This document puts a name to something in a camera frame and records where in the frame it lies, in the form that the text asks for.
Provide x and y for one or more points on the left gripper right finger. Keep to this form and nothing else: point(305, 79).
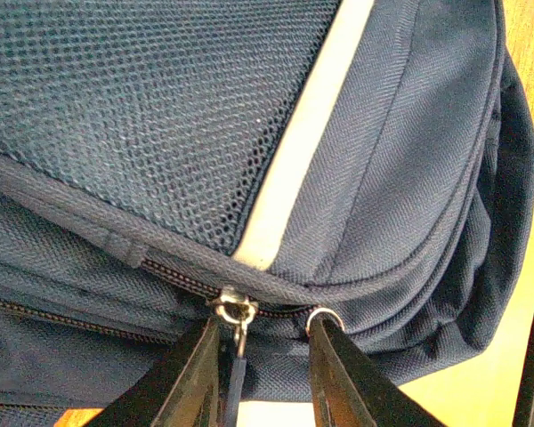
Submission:
point(347, 388)

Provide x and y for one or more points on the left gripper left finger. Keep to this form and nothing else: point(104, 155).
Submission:
point(181, 389)

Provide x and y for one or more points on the navy blue backpack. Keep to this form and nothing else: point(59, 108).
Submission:
point(262, 164)

